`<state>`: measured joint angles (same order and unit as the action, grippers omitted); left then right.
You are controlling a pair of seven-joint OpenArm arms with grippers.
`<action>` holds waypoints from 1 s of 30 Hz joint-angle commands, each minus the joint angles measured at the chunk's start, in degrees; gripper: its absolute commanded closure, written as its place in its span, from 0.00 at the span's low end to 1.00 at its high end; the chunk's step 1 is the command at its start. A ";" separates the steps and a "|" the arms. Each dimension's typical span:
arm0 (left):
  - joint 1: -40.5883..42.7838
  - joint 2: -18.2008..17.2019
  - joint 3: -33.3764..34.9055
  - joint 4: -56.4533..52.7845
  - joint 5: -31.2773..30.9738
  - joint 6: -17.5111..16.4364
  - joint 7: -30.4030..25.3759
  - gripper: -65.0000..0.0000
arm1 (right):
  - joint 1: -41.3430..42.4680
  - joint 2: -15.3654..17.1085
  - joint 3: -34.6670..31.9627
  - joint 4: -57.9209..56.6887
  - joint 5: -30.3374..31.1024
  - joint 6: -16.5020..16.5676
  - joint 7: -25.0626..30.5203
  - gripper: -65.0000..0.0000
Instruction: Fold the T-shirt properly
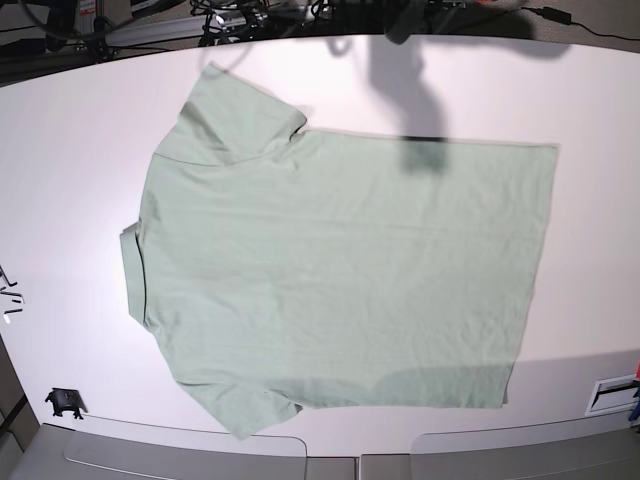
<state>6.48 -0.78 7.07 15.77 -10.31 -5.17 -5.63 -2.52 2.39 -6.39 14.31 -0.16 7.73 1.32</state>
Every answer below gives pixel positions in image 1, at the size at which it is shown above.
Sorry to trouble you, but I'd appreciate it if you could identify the light green T-shirt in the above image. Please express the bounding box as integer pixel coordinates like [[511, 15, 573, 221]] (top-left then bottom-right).
[[120, 66, 558, 439]]

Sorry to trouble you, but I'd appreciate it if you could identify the black table clamp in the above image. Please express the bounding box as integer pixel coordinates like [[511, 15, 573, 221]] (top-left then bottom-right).
[[45, 388, 88, 420]]

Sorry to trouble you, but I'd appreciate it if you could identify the black power adapter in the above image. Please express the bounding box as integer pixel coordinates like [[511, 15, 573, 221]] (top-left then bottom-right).
[[539, 6, 573, 26]]

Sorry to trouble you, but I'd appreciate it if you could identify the grey chair left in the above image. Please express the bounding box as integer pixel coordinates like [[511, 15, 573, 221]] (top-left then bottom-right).
[[8, 425, 357, 479]]

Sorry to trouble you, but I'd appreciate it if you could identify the grey chair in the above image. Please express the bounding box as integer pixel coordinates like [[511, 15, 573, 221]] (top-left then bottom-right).
[[359, 412, 639, 479], [8, 425, 357, 479]]

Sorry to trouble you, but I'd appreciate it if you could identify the grey chair right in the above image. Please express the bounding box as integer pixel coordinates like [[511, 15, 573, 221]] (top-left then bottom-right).
[[359, 412, 639, 479]]

